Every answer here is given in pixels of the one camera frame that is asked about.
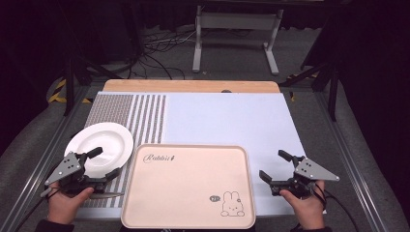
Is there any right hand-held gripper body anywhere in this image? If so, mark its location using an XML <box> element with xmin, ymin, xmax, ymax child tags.
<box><xmin>270</xmin><ymin>155</ymin><xmax>340</xmax><ymax>198</ymax></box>

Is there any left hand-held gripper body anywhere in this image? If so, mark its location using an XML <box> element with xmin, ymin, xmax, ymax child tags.
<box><xmin>40</xmin><ymin>152</ymin><xmax>107</xmax><ymax>198</ymax></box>

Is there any white plate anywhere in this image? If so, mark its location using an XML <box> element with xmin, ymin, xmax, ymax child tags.
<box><xmin>64</xmin><ymin>122</ymin><xmax>135</xmax><ymax>180</ymax></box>

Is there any person's left hand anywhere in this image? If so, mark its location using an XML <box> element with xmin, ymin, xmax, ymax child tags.
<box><xmin>47</xmin><ymin>181</ymin><xmax>96</xmax><ymax>225</ymax></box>

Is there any person's right hand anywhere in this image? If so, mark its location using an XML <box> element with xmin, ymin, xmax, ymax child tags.
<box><xmin>278</xmin><ymin>180</ymin><xmax>326</xmax><ymax>231</ymax></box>

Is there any dark slim utensil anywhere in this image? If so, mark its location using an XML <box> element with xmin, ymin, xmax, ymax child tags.
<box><xmin>92</xmin><ymin>191</ymin><xmax>126</xmax><ymax>198</ymax></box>

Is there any pale placemat with grey stripes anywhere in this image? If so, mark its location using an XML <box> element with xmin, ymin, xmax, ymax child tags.
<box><xmin>74</xmin><ymin>91</ymin><xmax>327</xmax><ymax>221</ymax></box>

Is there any pink tray with rabbit print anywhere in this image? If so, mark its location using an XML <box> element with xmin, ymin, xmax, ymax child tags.
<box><xmin>120</xmin><ymin>143</ymin><xmax>257</xmax><ymax>231</ymax></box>

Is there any black tripod stand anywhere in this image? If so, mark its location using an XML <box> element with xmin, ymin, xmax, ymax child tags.
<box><xmin>61</xmin><ymin>52</ymin><xmax>124</xmax><ymax>118</ymax></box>
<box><xmin>278</xmin><ymin>59</ymin><xmax>340</xmax><ymax>123</ymax></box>

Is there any white metal stand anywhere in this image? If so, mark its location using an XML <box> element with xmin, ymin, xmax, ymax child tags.
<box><xmin>191</xmin><ymin>5</ymin><xmax>285</xmax><ymax>77</ymax></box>

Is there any aluminium rail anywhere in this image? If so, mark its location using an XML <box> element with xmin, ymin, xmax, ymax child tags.
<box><xmin>0</xmin><ymin>86</ymin><xmax>93</xmax><ymax>232</ymax></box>
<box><xmin>313</xmin><ymin>91</ymin><xmax>390</xmax><ymax>232</ymax></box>

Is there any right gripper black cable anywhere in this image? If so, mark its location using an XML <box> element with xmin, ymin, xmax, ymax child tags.
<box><xmin>313</xmin><ymin>182</ymin><xmax>360</xmax><ymax>232</ymax></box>

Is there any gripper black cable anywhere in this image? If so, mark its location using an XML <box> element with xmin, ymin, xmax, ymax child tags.
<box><xmin>313</xmin><ymin>182</ymin><xmax>360</xmax><ymax>232</ymax></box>
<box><xmin>14</xmin><ymin>188</ymin><xmax>61</xmax><ymax>232</ymax></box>

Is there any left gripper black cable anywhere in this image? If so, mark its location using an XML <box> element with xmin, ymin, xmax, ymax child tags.
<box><xmin>14</xmin><ymin>188</ymin><xmax>61</xmax><ymax>232</ymax></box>

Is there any bundle of black floor cables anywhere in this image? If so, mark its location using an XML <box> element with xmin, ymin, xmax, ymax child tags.
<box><xmin>127</xmin><ymin>27</ymin><xmax>198</xmax><ymax>81</ymax></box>

